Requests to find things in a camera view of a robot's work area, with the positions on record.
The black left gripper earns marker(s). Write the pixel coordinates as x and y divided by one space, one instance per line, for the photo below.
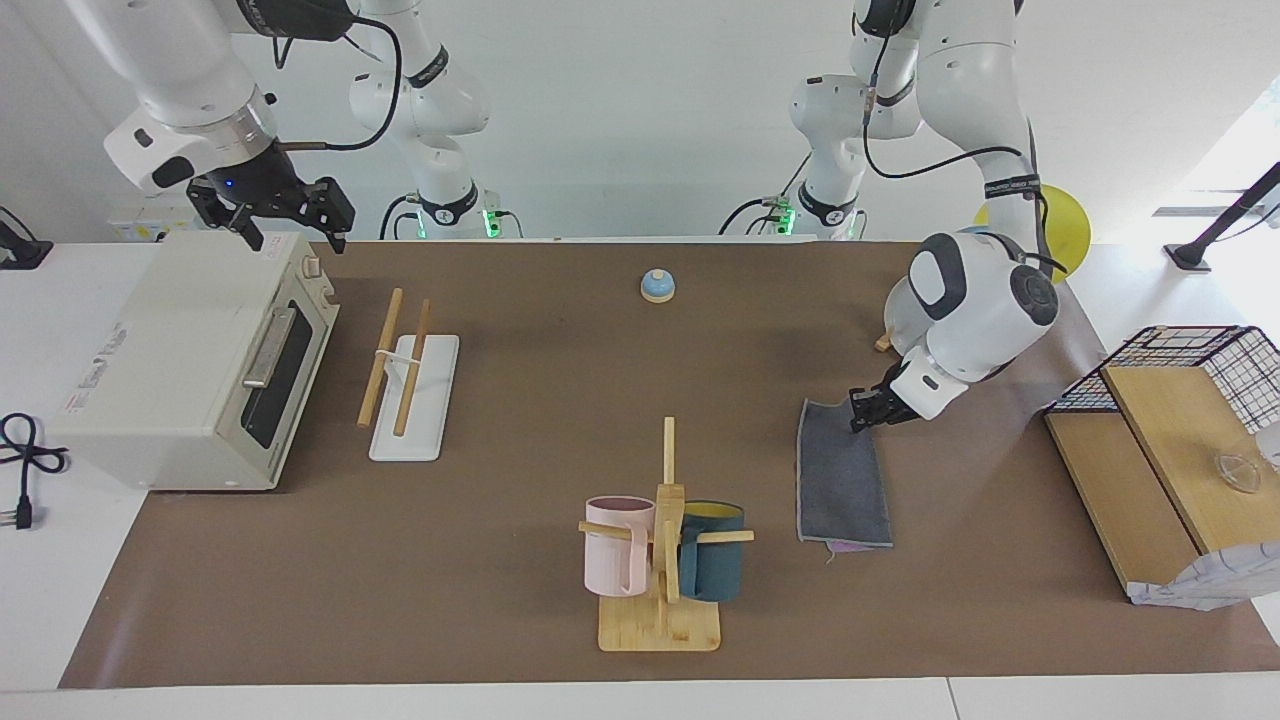
895 400

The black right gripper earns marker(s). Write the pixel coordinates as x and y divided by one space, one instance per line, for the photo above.
250 185

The purple and grey towel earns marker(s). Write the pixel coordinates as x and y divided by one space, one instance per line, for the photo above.
840 480

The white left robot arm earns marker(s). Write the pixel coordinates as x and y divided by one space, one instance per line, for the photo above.
970 310

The wooden plate rack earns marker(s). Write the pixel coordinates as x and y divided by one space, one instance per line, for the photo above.
883 343

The white towel rack wooden bars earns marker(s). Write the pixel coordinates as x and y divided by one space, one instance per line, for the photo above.
425 400

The beige toaster oven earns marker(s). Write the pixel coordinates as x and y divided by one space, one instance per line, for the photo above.
170 360

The dark teal mug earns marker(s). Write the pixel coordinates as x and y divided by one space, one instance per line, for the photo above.
715 565

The yellow plate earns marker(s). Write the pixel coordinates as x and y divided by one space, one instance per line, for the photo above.
1070 225

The wooden shelf boards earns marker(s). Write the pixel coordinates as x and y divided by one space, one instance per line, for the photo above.
1170 430

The wooden mug tree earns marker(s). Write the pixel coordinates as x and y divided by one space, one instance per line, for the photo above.
660 625

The pink mug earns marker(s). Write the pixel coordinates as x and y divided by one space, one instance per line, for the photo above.
610 560

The clear glass lid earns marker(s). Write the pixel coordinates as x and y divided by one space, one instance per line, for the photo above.
1238 470

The marble patterned paper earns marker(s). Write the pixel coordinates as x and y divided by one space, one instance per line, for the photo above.
1210 585

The brown table mat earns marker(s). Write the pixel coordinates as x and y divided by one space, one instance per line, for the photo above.
500 560

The black stand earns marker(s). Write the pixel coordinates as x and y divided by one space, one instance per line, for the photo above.
1230 215

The black clamp mount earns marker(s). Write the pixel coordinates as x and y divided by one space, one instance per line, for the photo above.
20 255

